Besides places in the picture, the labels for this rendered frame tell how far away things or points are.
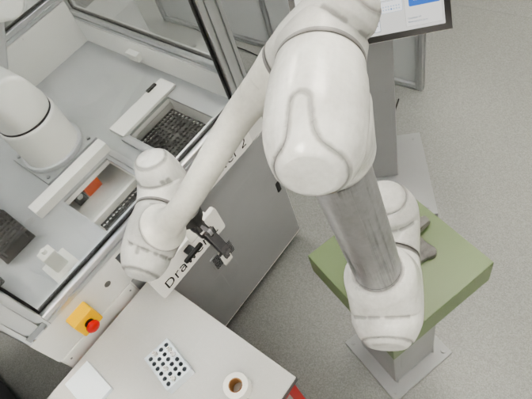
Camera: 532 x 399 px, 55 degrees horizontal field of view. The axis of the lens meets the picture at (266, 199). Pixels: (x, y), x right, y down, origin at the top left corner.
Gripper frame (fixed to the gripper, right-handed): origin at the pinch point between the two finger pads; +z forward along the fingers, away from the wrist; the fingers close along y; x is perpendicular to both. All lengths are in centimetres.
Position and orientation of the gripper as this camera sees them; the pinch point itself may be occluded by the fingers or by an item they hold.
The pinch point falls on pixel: (210, 248)
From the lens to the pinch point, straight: 144.4
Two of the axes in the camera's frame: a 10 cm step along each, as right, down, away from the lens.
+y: -7.7, -4.0, 5.0
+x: -6.0, 7.3, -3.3
